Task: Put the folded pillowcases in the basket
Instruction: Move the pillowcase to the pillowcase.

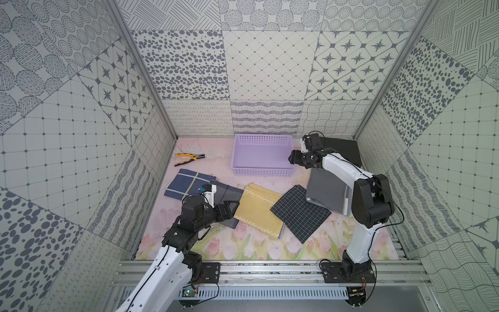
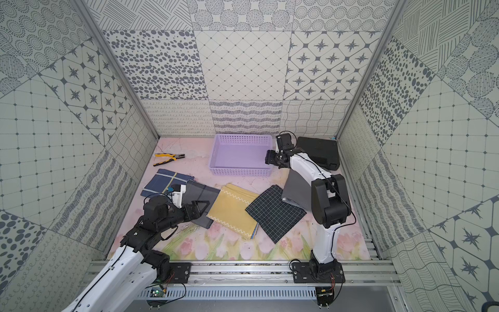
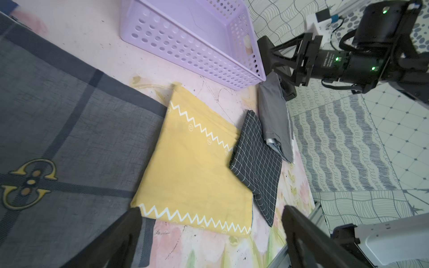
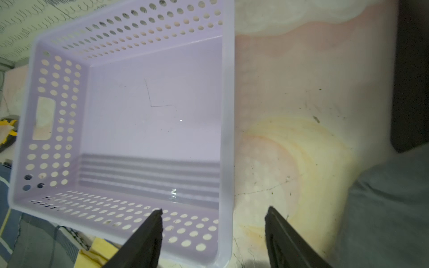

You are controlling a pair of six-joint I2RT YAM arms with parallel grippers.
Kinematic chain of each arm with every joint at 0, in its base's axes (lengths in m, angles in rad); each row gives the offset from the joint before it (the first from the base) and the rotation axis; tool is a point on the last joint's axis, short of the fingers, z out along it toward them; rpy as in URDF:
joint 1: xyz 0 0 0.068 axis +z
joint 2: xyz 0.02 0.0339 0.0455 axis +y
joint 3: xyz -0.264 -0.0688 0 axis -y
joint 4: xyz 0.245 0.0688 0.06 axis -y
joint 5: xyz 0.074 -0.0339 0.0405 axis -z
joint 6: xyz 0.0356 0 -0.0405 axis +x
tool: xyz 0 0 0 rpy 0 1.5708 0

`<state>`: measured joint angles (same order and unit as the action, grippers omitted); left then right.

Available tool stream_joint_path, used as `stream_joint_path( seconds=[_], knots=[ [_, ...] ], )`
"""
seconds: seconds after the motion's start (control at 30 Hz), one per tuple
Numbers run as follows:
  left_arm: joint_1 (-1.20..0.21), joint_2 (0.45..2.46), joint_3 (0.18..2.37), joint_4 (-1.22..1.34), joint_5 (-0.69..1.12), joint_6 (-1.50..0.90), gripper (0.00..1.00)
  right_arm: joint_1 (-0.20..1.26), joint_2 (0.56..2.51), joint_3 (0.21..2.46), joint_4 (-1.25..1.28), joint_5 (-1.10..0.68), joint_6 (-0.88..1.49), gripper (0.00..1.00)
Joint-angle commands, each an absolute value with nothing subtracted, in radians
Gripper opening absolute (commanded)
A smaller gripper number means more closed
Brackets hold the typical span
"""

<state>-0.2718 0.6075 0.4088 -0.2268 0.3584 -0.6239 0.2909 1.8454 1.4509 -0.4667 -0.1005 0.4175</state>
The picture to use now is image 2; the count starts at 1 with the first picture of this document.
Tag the aluminium mounting rail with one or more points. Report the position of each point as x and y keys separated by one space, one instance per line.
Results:
x=277 y=273

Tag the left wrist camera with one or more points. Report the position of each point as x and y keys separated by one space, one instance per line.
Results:
x=176 y=197

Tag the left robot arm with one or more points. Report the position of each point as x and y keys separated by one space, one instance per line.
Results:
x=137 y=265

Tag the white vented cable duct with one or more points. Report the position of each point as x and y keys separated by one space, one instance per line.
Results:
x=231 y=293

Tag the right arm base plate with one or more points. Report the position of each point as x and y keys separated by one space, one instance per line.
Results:
x=312 y=272

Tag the dark grey plaid pillowcase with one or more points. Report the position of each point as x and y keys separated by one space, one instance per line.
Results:
x=198 y=191

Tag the purple plastic basket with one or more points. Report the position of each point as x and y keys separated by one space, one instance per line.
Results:
x=241 y=155

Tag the black grid pillowcase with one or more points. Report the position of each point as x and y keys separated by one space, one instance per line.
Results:
x=275 y=216

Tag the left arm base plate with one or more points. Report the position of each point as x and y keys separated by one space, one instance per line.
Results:
x=173 y=273

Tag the yellow handled pliers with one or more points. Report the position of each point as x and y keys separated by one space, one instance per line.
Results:
x=167 y=157

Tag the yellow zigzag pillowcase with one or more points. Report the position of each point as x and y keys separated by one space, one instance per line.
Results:
x=229 y=210

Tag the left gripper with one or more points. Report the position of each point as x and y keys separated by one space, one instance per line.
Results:
x=189 y=210

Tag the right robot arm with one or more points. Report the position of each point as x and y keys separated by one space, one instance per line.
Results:
x=330 y=206

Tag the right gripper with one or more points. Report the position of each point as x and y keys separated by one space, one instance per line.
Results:
x=269 y=158

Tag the black plastic tool case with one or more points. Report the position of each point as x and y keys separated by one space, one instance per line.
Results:
x=323 y=152

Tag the plain grey pillowcase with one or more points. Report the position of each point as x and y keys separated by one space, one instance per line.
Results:
x=297 y=191

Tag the navy striped folded cloth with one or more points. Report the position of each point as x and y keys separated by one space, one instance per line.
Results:
x=163 y=180

